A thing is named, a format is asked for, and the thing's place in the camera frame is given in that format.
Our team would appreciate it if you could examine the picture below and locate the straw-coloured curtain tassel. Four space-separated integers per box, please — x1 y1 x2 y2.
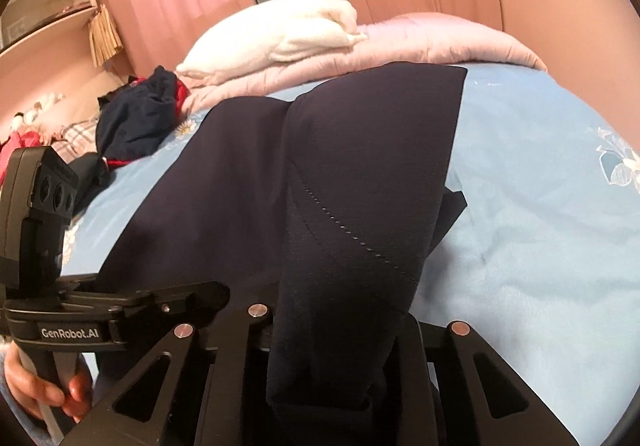
89 5 124 68

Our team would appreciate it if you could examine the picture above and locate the pink quilt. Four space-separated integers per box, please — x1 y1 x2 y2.
182 12 549 116

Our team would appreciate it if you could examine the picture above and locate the red jacket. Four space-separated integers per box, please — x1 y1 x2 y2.
0 128 44 163

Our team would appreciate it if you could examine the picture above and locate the person's left hand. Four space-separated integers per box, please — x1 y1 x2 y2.
4 351 97 425

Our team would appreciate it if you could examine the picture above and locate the large navy coat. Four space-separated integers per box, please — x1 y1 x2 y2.
94 62 468 416

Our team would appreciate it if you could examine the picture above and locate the white pillow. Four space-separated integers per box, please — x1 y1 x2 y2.
175 0 368 82

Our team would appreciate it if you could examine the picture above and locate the navy and red clothes heap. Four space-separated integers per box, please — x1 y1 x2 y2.
70 66 192 214

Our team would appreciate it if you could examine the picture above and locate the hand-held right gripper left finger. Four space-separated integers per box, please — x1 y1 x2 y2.
60 296 279 446

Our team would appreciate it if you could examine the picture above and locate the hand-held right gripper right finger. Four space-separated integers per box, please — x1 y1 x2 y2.
384 313 577 446

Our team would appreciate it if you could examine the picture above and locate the grey plaid blanket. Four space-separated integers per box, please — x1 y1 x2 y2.
47 118 102 160

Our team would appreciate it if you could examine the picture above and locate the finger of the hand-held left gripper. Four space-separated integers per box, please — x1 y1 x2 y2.
62 275 232 329

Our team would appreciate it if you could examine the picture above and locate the light blue floral bed sheet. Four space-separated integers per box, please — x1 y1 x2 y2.
64 63 640 446

